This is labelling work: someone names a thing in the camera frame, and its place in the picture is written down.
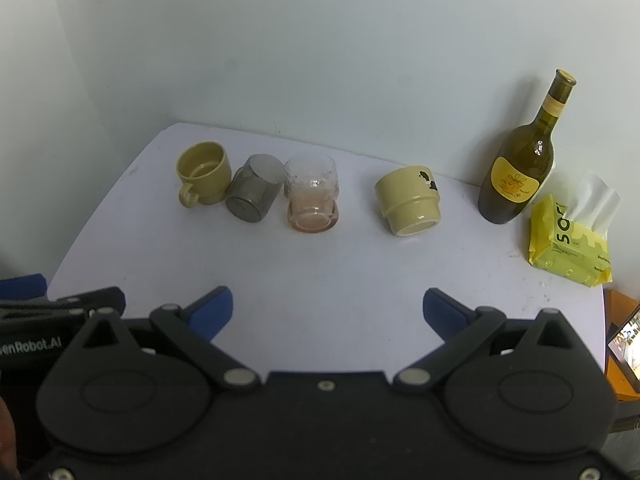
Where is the yellow mug with handle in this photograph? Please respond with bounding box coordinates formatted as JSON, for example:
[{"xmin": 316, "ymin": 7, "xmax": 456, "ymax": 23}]
[{"xmin": 176, "ymin": 141, "xmax": 233, "ymax": 209}]

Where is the olive glass wine bottle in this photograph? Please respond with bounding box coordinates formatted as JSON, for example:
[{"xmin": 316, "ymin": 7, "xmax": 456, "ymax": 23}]
[{"xmin": 477, "ymin": 69, "xmax": 577, "ymax": 225}]

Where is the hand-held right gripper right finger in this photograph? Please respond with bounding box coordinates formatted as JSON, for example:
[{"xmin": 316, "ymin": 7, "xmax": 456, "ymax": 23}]
[{"xmin": 394, "ymin": 287, "xmax": 596, "ymax": 386}]

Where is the yellow tissue pack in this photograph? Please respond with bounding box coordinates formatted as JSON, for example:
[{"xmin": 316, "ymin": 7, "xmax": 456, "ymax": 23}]
[{"xmin": 528, "ymin": 170, "xmax": 623, "ymax": 289}]

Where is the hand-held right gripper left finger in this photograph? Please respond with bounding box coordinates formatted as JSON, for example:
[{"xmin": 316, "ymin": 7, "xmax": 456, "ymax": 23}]
[{"xmin": 62, "ymin": 286, "xmax": 262, "ymax": 382}]

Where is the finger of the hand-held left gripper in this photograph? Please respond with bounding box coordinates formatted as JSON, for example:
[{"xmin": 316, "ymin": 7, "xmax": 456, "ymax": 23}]
[
  {"xmin": 0, "ymin": 274, "xmax": 49, "ymax": 303},
  {"xmin": 0, "ymin": 287, "xmax": 127, "ymax": 322}
]

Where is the pink textured glass cup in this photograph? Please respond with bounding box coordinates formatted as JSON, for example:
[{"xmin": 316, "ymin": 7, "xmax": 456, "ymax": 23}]
[{"xmin": 283, "ymin": 154, "xmax": 342, "ymax": 235}]

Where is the tablet screen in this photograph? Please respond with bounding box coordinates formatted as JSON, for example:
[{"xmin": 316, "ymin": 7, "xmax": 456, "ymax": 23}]
[{"xmin": 606, "ymin": 304, "xmax": 640, "ymax": 381}]

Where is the orange stand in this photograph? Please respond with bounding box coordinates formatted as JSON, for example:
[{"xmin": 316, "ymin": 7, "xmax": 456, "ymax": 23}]
[{"xmin": 602, "ymin": 289, "xmax": 640, "ymax": 403}]

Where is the grey glass cup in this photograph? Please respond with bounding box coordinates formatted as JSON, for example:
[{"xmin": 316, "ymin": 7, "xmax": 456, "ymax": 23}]
[{"xmin": 224, "ymin": 154, "xmax": 284, "ymax": 224}]

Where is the pale yellow chipped cup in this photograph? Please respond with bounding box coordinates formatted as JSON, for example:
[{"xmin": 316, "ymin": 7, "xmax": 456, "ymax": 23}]
[{"xmin": 374, "ymin": 165, "xmax": 443, "ymax": 238}]

